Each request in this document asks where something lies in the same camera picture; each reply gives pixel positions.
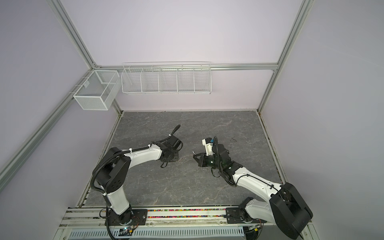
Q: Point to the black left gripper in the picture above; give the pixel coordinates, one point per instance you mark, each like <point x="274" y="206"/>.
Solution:
<point x="176" y="157"/>

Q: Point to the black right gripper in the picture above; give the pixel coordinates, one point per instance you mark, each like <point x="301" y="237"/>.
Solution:
<point x="202" y="161"/>

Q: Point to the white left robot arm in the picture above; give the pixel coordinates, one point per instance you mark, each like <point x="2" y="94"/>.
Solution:
<point x="109" y="176"/>

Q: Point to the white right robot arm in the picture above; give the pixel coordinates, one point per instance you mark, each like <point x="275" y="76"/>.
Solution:
<point x="281" y="204"/>

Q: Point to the white mesh box basket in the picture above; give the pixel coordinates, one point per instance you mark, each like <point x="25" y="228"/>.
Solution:
<point x="99" y="90"/>

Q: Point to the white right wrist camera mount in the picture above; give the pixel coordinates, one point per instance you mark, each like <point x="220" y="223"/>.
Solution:
<point x="208" y="144"/>

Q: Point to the white wire shelf basket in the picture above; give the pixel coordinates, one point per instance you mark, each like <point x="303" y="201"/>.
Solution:
<point x="166" y="78"/>

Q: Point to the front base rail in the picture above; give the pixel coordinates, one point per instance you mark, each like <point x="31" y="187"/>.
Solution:
<point x="167" y="223"/>

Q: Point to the aluminium frame rails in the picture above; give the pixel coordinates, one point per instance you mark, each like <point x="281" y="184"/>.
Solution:
<point x="15" y="163"/>

